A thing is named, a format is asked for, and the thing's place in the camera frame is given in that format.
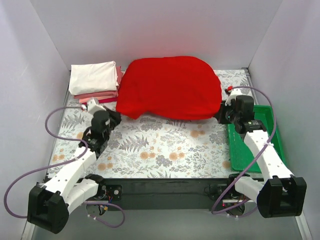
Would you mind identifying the red t shirt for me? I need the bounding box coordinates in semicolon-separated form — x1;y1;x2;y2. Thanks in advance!
116;56;222;120

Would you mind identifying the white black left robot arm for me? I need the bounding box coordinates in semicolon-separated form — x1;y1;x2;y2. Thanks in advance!
27;108;121;234

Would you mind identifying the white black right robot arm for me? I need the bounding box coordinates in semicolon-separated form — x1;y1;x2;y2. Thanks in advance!
211;93;307;218

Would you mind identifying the green plastic tray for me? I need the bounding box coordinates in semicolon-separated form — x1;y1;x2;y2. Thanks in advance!
226;104;287;173

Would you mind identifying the floral patterned table cloth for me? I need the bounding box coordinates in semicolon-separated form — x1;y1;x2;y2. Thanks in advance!
49;69;251;178

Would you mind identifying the folded white t shirt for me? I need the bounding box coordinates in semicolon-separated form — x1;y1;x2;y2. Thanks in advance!
68;61;120;96

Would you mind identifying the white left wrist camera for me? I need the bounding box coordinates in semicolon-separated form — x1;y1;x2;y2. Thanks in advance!
86;97;106;115

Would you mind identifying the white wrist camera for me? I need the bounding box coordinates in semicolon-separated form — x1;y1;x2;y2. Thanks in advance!
224;86;242;106
86;97;106;115

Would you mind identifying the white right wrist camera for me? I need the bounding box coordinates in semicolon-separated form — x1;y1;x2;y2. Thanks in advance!
224;86;242;106

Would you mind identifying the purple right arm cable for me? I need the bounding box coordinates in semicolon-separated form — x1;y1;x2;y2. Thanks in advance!
211;86;278;220

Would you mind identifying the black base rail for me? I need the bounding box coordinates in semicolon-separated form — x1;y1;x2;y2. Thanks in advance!
44;177;256;211

